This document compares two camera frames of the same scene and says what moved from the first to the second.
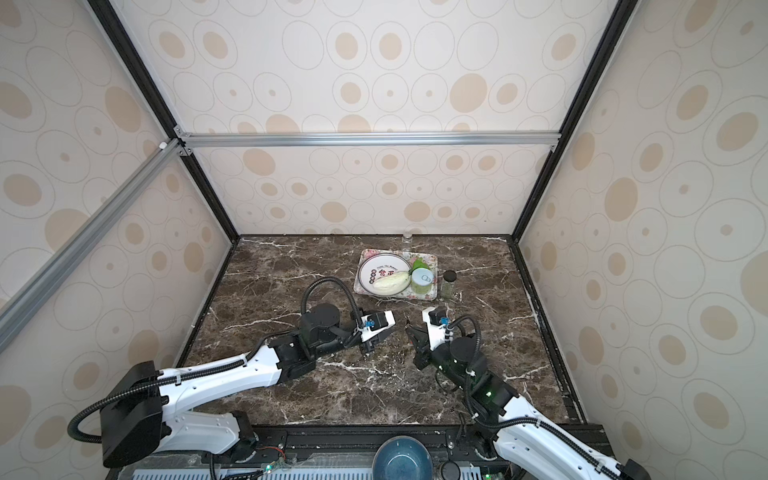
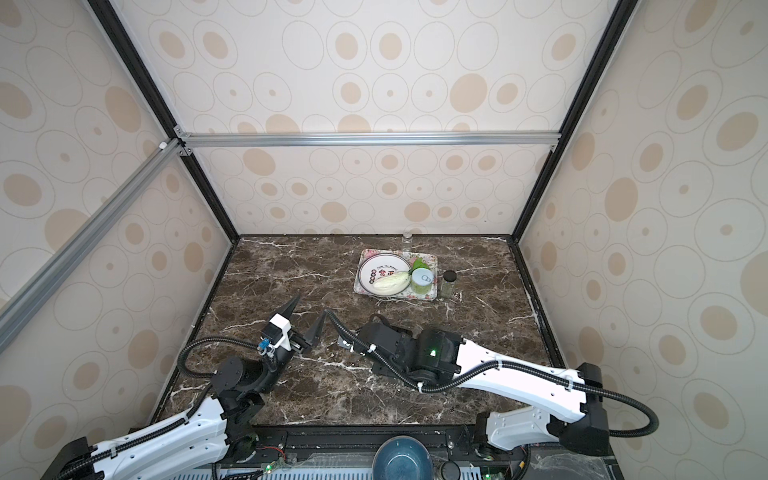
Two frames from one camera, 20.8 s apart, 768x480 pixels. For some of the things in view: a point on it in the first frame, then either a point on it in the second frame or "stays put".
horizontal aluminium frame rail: [366, 139] stays put
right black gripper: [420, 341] → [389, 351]
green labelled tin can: [421, 280] stays put
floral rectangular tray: [430, 260] stays put
